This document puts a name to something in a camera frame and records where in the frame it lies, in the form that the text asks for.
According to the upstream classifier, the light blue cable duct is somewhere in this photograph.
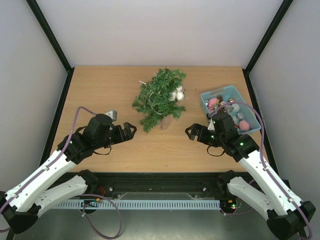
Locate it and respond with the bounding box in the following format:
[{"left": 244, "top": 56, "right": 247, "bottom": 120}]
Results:
[{"left": 54, "top": 199, "right": 221, "bottom": 210}]

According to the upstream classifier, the pink fluffy ornament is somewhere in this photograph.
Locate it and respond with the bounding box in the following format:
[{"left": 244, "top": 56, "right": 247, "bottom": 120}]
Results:
[{"left": 208, "top": 97, "right": 219, "bottom": 112}]

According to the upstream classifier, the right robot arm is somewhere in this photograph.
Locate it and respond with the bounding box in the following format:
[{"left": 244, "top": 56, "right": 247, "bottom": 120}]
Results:
[{"left": 185, "top": 112, "right": 316, "bottom": 240}]

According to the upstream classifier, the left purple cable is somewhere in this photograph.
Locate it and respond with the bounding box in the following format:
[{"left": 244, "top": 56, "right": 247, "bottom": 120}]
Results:
[{"left": 0, "top": 106, "right": 123, "bottom": 238}]

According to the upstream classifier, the pink pompom ornament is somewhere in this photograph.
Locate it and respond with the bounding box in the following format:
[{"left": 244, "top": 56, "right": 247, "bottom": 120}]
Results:
[{"left": 239, "top": 120, "right": 250, "bottom": 132}]

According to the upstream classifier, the light blue plastic basket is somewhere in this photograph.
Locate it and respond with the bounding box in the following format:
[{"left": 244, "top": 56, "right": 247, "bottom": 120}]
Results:
[{"left": 200, "top": 85, "right": 261, "bottom": 135}]

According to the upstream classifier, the white cotton boll ornament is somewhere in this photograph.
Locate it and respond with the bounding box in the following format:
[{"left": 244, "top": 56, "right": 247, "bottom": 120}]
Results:
[{"left": 169, "top": 85, "right": 185, "bottom": 102}]

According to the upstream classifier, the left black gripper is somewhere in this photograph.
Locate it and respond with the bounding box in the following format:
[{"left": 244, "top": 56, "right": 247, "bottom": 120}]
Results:
[{"left": 94, "top": 121, "right": 137, "bottom": 150}]

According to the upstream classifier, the small green christmas tree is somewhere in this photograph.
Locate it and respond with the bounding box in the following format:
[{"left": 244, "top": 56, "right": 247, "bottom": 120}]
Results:
[{"left": 131, "top": 67, "right": 187, "bottom": 134}]

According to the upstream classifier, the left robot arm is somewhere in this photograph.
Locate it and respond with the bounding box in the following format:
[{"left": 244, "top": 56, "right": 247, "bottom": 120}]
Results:
[{"left": 0, "top": 111, "right": 137, "bottom": 234}]

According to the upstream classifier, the black aluminium frame rail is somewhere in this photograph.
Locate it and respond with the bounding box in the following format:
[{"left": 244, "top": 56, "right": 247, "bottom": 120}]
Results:
[{"left": 24, "top": 171, "right": 292, "bottom": 198}]

